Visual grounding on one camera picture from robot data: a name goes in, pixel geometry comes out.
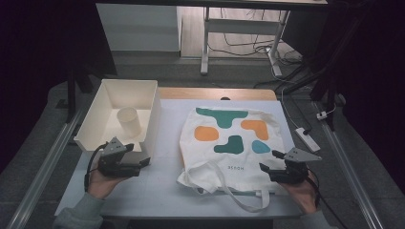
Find person's right hand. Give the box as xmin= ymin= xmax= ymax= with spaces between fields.
xmin=280 ymin=177 xmax=319 ymax=215

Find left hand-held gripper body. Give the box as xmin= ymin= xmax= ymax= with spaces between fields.
xmin=96 ymin=136 xmax=141 ymax=178

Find white table mat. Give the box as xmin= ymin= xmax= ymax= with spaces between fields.
xmin=54 ymin=98 xmax=304 ymax=219

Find white plastic box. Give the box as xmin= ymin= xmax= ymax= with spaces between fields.
xmin=74 ymin=79 xmax=161 ymax=160

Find white patterned tote bag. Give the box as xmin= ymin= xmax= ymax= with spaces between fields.
xmin=176 ymin=106 xmax=288 ymax=214

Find white desk frame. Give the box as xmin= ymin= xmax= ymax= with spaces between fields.
xmin=200 ymin=6 xmax=292 ymax=77

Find person's left hand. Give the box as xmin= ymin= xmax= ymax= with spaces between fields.
xmin=87 ymin=168 xmax=128 ymax=199

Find aluminium rail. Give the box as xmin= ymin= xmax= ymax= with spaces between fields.
xmin=6 ymin=108 xmax=85 ymax=229
xmin=313 ymin=101 xmax=386 ymax=229

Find left hand-held gripper cable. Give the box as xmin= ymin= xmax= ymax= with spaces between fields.
xmin=83 ymin=142 xmax=109 ymax=194

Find white cup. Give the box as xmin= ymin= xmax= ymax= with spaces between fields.
xmin=116 ymin=107 xmax=142 ymax=138

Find right hand-held gripper cable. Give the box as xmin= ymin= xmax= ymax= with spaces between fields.
xmin=307 ymin=170 xmax=352 ymax=229

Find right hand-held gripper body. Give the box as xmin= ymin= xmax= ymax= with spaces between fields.
xmin=268 ymin=147 xmax=323 ymax=185

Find hand-held gripper cable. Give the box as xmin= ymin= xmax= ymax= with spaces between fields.
xmin=307 ymin=170 xmax=352 ymax=229
xmin=83 ymin=142 xmax=109 ymax=194

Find white power strip cable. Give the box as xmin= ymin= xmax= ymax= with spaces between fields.
xmin=281 ymin=87 xmax=302 ymax=130

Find black floor cables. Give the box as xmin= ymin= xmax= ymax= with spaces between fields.
xmin=208 ymin=9 xmax=304 ymax=66

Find black metal stand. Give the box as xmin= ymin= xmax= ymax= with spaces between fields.
xmin=283 ymin=47 xmax=340 ymax=132
xmin=65 ymin=63 xmax=96 ymax=124

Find white power strip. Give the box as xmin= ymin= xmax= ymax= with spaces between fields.
xmin=294 ymin=127 xmax=322 ymax=153

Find white cabinet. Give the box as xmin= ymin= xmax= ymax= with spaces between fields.
xmin=96 ymin=3 xmax=182 ymax=52

